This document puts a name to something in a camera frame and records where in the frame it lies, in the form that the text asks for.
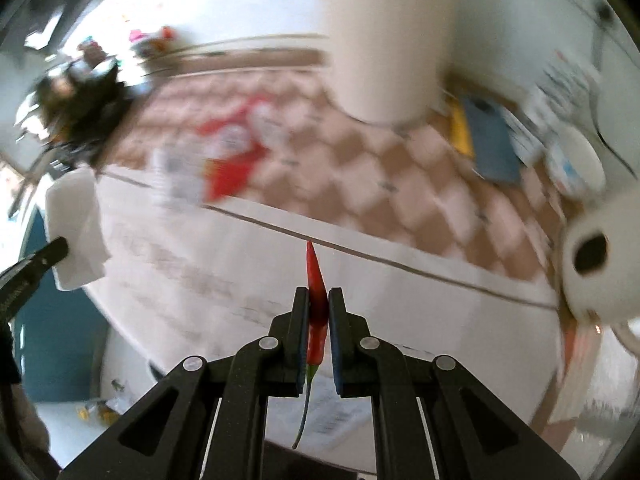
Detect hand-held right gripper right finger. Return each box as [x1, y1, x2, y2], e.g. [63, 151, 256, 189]
[327, 286, 584, 480]

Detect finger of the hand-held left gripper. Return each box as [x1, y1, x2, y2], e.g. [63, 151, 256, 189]
[0, 236, 70, 322]

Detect red snack packet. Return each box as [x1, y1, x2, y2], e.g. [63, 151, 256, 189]
[196, 99, 274, 202]

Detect white bowl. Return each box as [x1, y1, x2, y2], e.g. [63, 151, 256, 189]
[544, 124, 609, 199]

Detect black frying pan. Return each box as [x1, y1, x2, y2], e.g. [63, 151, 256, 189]
[29, 57, 157, 172]

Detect white printed sachet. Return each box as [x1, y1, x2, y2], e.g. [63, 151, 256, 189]
[300, 389, 372, 442]

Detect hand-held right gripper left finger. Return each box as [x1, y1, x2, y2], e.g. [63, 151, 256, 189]
[59, 286, 311, 480]

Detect small white card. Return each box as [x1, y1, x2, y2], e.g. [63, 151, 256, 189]
[502, 109, 545, 162]

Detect blue smartphone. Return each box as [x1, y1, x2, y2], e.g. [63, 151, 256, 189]
[461, 97, 524, 187]

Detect yellow flat packet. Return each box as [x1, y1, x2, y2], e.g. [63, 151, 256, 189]
[446, 99, 476, 159]

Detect row of colourful wall hooks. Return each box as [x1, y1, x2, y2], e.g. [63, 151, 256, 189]
[76, 24, 179, 62]

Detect teal cabinet door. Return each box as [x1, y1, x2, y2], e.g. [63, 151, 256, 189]
[12, 204, 109, 404]

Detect clear plastic wrapper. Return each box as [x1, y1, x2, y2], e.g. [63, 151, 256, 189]
[149, 144, 211, 207]

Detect chequered tablecloth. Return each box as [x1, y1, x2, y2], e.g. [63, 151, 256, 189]
[82, 67, 577, 476]

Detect red chilli pepper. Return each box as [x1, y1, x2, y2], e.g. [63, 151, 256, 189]
[292, 240, 329, 450]

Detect white electric kettle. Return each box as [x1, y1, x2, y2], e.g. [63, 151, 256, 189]
[556, 179, 640, 362]

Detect cream chopstick holder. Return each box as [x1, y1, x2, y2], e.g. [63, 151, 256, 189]
[319, 0, 457, 127]

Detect white tissue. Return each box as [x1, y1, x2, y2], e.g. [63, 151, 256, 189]
[44, 167, 112, 292]

